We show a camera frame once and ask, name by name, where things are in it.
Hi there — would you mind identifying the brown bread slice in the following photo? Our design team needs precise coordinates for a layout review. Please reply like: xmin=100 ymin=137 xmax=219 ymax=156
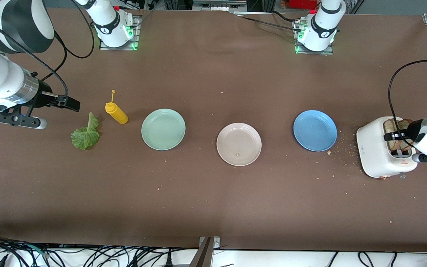
xmin=384 ymin=119 xmax=406 ymax=151
xmin=400 ymin=119 xmax=414 ymax=151

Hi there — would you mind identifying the yellow mustard squeeze bottle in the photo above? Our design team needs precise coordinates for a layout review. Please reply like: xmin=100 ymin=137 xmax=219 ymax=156
xmin=105 ymin=89 xmax=129 ymax=125

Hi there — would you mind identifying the blue plate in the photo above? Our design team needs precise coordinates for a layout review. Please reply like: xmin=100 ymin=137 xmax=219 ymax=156
xmin=293 ymin=110 xmax=338 ymax=152

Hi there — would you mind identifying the pale green plate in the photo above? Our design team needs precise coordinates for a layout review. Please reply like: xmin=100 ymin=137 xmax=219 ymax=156
xmin=141 ymin=108 xmax=186 ymax=151

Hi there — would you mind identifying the beige plate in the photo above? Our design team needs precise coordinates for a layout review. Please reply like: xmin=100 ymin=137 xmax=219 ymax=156
xmin=216 ymin=123 xmax=262 ymax=167

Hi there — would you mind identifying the white toaster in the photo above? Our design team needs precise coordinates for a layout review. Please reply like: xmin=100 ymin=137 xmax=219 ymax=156
xmin=356 ymin=116 xmax=418 ymax=179

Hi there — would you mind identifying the green lettuce leaf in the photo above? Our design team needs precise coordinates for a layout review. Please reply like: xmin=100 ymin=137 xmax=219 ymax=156
xmin=71 ymin=112 xmax=100 ymax=151

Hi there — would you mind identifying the red box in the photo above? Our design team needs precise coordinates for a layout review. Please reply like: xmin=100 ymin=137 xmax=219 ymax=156
xmin=288 ymin=0 xmax=318 ymax=10

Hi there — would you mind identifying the brown table cover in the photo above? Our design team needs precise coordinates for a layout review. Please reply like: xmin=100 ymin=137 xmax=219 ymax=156
xmin=0 ymin=7 xmax=427 ymax=253

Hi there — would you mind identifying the grey metal bar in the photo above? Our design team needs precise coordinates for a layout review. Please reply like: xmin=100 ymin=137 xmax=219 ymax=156
xmin=189 ymin=237 xmax=213 ymax=267

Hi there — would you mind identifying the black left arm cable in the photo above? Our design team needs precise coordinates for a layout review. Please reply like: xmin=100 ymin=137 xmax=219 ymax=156
xmin=388 ymin=59 xmax=427 ymax=149

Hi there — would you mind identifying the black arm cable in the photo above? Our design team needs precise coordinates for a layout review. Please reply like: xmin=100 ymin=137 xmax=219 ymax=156
xmin=0 ymin=0 xmax=95 ymax=98
xmin=388 ymin=59 xmax=427 ymax=149

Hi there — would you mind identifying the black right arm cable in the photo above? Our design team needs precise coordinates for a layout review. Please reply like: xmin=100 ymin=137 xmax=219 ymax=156
xmin=0 ymin=0 xmax=95 ymax=98

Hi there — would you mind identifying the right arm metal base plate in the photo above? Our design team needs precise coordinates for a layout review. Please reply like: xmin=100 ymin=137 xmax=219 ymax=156
xmin=99 ymin=16 xmax=140 ymax=51

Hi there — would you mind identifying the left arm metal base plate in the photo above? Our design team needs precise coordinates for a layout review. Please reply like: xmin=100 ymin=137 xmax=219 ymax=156
xmin=295 ymin=19 xmax=334 ymax=55

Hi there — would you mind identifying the black table cable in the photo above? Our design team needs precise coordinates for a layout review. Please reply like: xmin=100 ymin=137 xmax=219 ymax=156
xmin=229 ymin=10 xmax=305 ymax=34

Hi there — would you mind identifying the aluminium frame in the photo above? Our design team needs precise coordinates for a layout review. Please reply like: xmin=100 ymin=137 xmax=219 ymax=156
xmin=192 ymin=0 xmax=247 ymax=11

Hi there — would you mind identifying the black cable tangle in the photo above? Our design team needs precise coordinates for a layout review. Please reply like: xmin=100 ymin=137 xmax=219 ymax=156
xmin=0 ymin=233 xmax=199 ymax=267

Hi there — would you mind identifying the silver bracket plate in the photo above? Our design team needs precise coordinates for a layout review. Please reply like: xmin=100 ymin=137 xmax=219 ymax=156
xmin=200 ymin=237 xmax=221 ymax=250

